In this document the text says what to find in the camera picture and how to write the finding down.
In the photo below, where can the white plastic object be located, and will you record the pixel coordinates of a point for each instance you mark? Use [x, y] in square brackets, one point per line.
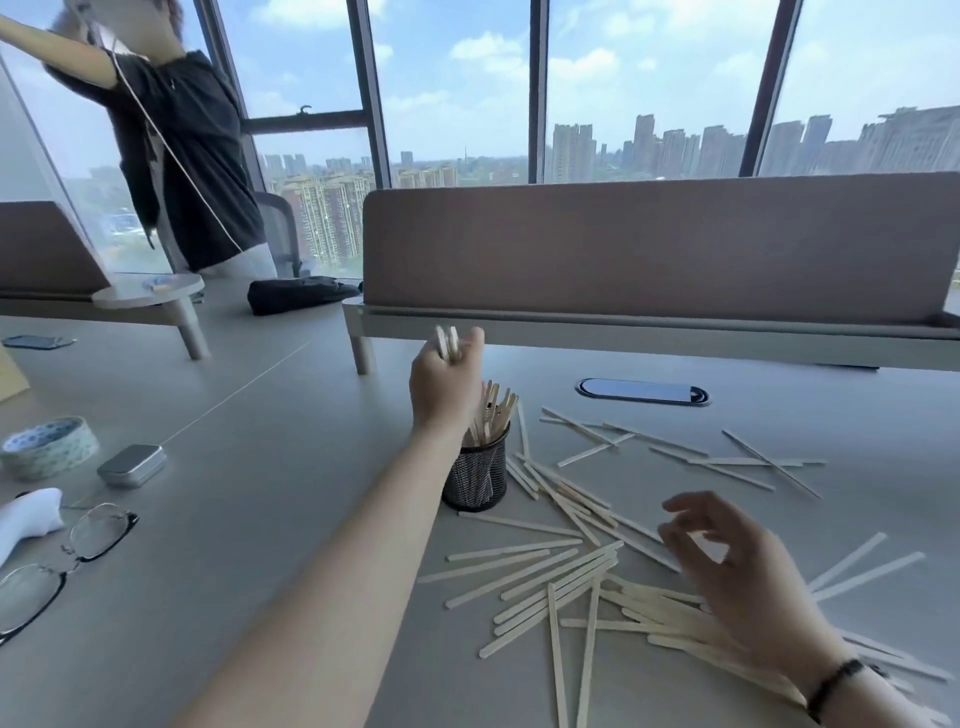
[22, 517]

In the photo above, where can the patterned tape roll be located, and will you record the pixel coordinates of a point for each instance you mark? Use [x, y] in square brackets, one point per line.
[67, 457]

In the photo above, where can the grey mesh office chair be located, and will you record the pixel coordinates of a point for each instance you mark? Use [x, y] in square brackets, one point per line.
[281, 225]

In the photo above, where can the black rimmed eyeglasses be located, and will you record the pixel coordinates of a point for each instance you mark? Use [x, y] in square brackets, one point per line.
[97, 532]

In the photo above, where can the dark window frame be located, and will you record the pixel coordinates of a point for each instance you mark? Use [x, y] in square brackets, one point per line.
[538, 90]

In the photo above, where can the silver metal tin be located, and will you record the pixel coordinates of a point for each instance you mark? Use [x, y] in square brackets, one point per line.
[131, 469]

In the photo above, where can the pile of wooden sticks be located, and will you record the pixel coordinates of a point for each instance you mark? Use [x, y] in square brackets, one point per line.
[570, 574]

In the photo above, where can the black mesh pen cup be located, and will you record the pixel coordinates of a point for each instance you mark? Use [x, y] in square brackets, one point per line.
[480, 480]

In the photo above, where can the grey desk shelf riser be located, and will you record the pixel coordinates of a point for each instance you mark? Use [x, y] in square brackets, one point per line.
[120, 295]
[600, 341]

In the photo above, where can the person's right hand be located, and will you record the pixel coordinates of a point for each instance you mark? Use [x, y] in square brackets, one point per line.
[757, 592]

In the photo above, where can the gathered wooden stick bunch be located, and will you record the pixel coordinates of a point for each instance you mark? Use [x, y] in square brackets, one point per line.
[452, 341]
[491, 412]

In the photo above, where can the tan cardboard piece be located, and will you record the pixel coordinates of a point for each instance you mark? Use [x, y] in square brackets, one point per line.
[9, 379]

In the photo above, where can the person's left hand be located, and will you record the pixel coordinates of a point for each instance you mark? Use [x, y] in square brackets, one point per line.
[442, 390]

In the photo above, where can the black fabric bag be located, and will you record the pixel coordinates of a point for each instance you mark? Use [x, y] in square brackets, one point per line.
[300, 295]

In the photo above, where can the pink desk divider panel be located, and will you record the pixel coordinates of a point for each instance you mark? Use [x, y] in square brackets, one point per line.
[45, 247]
[660, 247]

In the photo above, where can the dark smartphone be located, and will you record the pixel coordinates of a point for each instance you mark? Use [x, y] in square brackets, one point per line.
[37, 342]

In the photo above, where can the person's left forearm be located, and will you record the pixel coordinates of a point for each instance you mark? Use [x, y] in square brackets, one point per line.
[337, 600]

